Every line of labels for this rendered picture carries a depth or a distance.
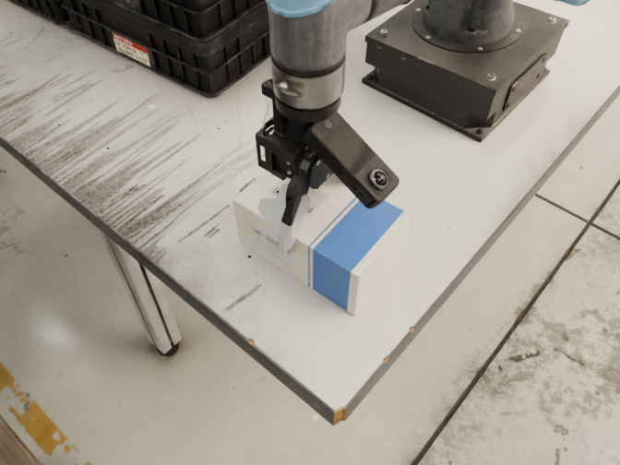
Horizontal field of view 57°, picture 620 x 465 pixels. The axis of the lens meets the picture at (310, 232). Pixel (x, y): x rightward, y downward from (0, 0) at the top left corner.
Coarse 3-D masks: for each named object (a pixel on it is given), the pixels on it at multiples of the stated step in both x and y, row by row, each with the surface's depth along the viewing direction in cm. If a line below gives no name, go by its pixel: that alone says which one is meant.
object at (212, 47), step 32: (64, 0) 109; (96, 0) 100; (96, 32) 110; (128, 32) 103; (160, 32) 95; (224, 32) 93; (256, 32) 102; (160, 64) 103; (192, 64) 98; (224, 64) 98; (256, 64) 105
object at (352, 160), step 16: (320, 128) 61; (336, 128) 62; (352, 128) 63; (320, 144) 61; (336, 144) 61; (352, 144) 62; (336, 160) 61; (352, 160) 62; (368, 160) 62; (352, 176) 61; (368, 176) 62; (384, 176) 62; (352, 192) 63; (368, 192) 61; (384, 192) 62; (368, 208) 63
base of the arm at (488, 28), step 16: (432, 0) 94; (448, 0) 91; (464, 0) 89; (480, 0) 89; (496, 0) 89; (512, 0) 93; (432, 16) 94; (448, 16) 92; (464, 16) 91; (480, 16) 90; (496, 16) 91; (512, 16) 94; (432, 32) 95; (448, 32) 93; (464, 32) 92; (480, 32) 92; (496, 32) 92
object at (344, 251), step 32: (256, 192) 75; (320, 192) 75; (256, 224) 74; (320, 224) 71; (352, 224) 71; (384, 224) 71; (288, 256) 75; (320, 256) 69; (352, 256) 68; (384, 256) 71; (320, 288) 74; (352, 288) 69
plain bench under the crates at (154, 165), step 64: (0, 0) 122; (0, 64) 108; (64, 64) 108; (128, 64) 108; (576, 64) 108; (0, 128) 96; (64, 128) 96; (128, 128) 96; (192, 128) 96; (256, 128) 96; (384, 128) 96; (448, 128) 96; (512, 128) 96; (576, 128) 96; (64, 192) 89; (128, 192) 87; (192, 192) 87; (448, 192) 87; (512, 192) 87; (128, 256) 112; (192, 256) 80; (256, 256) 80; (448, 256) 80; (256, 320) 73; (320, 320) 73; (384, 320) 73; (320, 384) 68
